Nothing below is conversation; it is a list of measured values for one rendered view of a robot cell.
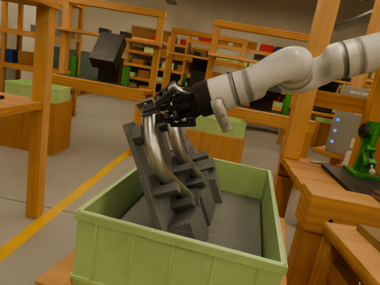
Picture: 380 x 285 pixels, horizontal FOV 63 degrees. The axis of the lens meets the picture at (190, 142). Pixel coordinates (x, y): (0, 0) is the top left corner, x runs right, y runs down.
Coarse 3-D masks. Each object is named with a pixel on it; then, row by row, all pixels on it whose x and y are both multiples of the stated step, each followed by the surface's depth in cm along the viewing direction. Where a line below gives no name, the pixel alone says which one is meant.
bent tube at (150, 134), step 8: (136, 104) 69; (144, 104) 70; (160, 112) 72; (144, 120) 68; (152, 120) 67; (144, 128) 66; (152, 128) 66; (144, 136) 66; (152, 136) 65; (144, 144) 66; (152, 144) 65; (152, 152) 64; (160, 152) 65; (152, 160) 65; (160, 160) 65; (152, 168) 66; (160, 168) 65; (160, 176) 66; (168, 176) 67; (184, 192) 76
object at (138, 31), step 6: (132, 24) 1105; (132, 30) 1108; (138, 30) 1106; (144, 30) 1104; (150, 30) 1102; (138, 36) 1111; (144, 36) 1108; (150, 36) 1106; (132, 48) 1122; (138, 48) 1119; (162, 48) 1110; (138, 54) 1124
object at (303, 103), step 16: (320, 0) 158; (336, 0) 154; (320, 16) 157; (320, 32) 158; (320, 48) 160; (304, 96) 166; (368, 96) 170; (304, 112) 167; (368, 112) 166; (288, 128) 173; (304, 128) 169; (288, 144) 172; (352, 160) 174
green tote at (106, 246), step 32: (128, 192) 88; (256, 192) 115; (96, 224) 61; (128, 224) 60; (96, 256) 63; (128, 256) 61; (160, 256) 60; (192, 256) 59; (224, 256) 57; (256, 256) 57
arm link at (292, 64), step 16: (288, 48) 59; (304, 48) 58; (256, 64) 62; (272, 64) 60; (288, 64) 58; (304, 64) 57; (240, 80) 62; (256, 80) 61; (272, 80) 59; (288, 80) 59; (240, 96) 62; (256, 96) 62
